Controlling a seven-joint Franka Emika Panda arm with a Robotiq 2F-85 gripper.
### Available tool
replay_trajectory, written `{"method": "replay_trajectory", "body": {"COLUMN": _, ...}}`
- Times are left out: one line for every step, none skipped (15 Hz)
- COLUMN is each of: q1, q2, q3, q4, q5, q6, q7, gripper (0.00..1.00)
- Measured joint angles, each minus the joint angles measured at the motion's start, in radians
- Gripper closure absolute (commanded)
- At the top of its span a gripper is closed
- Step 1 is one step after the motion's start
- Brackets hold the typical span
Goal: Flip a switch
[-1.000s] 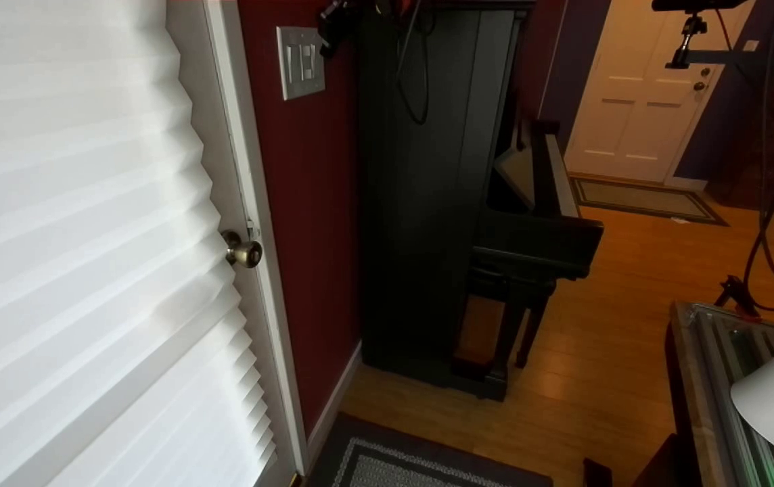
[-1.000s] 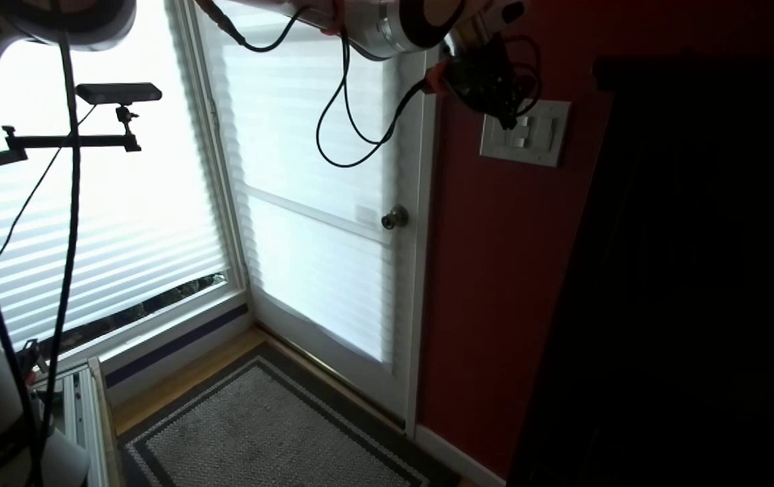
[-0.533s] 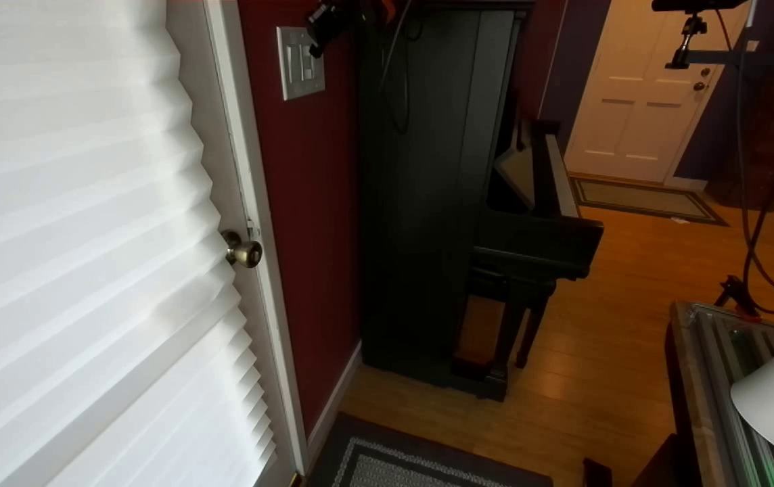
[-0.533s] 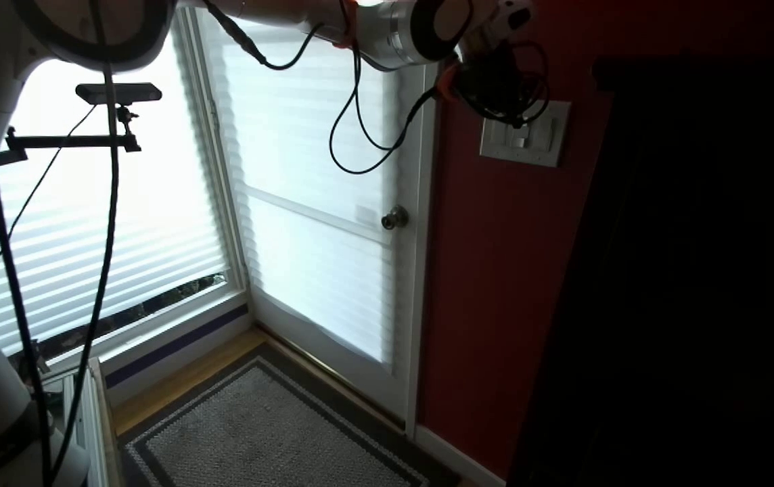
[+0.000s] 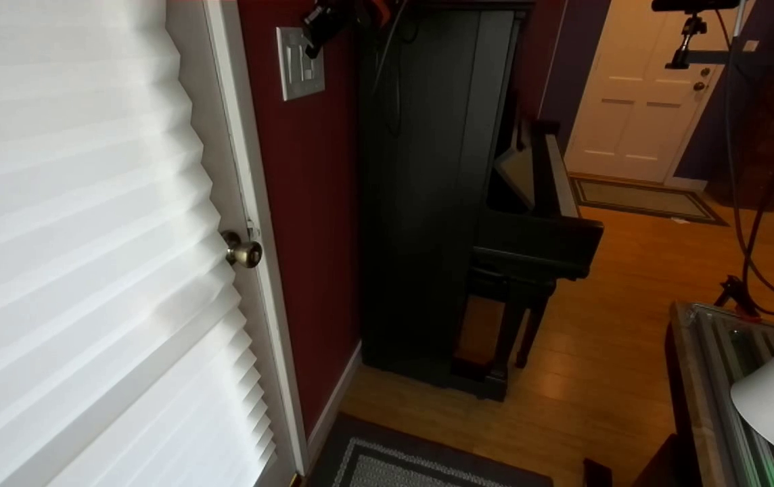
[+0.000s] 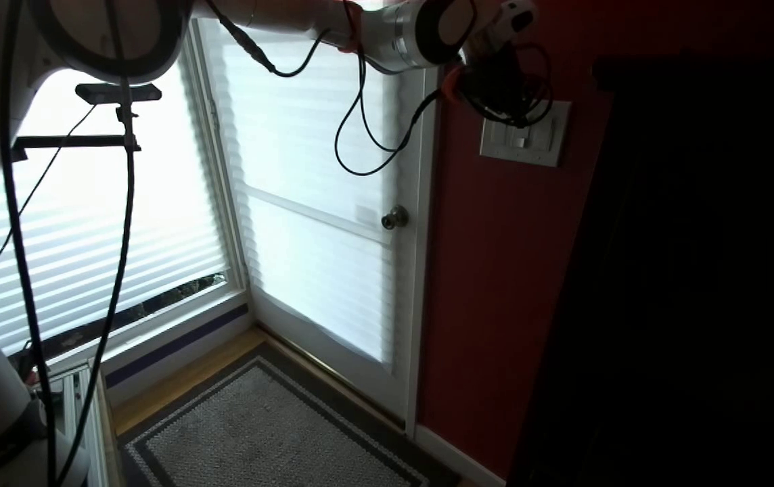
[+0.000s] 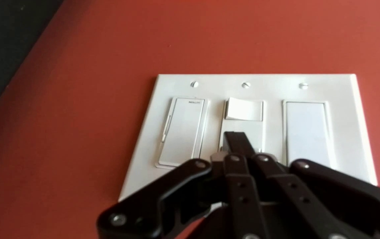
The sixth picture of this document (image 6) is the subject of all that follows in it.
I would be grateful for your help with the dark round door knob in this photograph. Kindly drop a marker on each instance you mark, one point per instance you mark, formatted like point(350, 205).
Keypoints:
point(397, 217)

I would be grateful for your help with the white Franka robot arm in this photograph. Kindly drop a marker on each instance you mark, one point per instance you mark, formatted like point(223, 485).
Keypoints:
point(106, 29)

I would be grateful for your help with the white baseboard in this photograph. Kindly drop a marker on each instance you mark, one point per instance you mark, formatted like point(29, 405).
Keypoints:
point(458, 456)

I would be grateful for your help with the white window blinds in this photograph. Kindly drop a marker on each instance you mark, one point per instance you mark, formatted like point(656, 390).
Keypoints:
point(173, 217)

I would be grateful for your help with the grey rug with dark border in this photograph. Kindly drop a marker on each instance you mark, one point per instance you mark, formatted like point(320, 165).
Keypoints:
point(270, 433)

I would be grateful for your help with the white glass door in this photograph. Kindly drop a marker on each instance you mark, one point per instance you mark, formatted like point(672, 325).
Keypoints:
point(334, 207)

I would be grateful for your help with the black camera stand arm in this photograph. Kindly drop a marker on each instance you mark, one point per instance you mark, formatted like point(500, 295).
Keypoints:
point(72, 141)

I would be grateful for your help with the aluminium frame table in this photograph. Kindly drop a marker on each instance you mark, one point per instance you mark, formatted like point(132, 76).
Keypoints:
point(90, 424)

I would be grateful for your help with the white light switch plate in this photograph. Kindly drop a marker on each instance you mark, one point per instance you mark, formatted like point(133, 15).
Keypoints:
point(545, 144)

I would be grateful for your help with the black exterior camera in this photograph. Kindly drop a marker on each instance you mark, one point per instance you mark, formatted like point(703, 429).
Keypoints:
point(121, 94)

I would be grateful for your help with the white toggle switch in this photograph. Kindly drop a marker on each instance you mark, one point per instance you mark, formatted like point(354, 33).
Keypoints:
point(522, 140)

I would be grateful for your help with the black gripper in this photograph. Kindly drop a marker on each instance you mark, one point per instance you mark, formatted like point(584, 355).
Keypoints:
point(496, 76)

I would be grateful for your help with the dark wooden cabinet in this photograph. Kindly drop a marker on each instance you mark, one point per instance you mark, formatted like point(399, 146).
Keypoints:
point(694, 287)

